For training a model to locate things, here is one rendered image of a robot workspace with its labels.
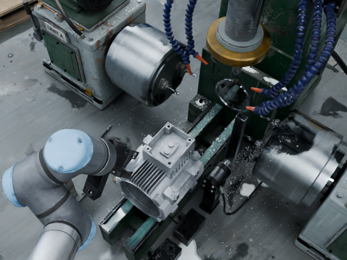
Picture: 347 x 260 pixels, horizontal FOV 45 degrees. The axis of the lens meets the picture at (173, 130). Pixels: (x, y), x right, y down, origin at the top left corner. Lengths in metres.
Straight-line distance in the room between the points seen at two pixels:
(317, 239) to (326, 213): 0.16
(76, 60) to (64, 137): 0.70
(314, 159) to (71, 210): 0.67
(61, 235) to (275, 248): 0.79
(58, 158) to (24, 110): 0.90
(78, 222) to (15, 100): 0.94
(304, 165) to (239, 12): 0.46
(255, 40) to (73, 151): 0.58
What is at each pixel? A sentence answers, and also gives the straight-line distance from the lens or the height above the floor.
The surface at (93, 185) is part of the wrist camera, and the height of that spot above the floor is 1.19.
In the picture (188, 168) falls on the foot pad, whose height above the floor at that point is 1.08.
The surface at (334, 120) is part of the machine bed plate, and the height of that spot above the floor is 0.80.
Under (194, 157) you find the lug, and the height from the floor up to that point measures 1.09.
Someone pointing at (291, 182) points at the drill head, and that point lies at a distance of 1.26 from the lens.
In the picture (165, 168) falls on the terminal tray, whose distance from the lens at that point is 1.17.
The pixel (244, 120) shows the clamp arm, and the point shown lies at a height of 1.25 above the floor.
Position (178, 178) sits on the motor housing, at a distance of 1.23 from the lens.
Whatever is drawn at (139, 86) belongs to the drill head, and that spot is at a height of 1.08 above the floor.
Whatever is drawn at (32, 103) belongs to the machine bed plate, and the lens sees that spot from 1.78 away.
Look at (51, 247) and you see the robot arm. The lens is 0.89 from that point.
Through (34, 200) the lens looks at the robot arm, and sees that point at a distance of 0.96.
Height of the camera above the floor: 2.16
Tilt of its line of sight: 56 degrees down
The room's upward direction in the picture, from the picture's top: 3 degrees clockwise
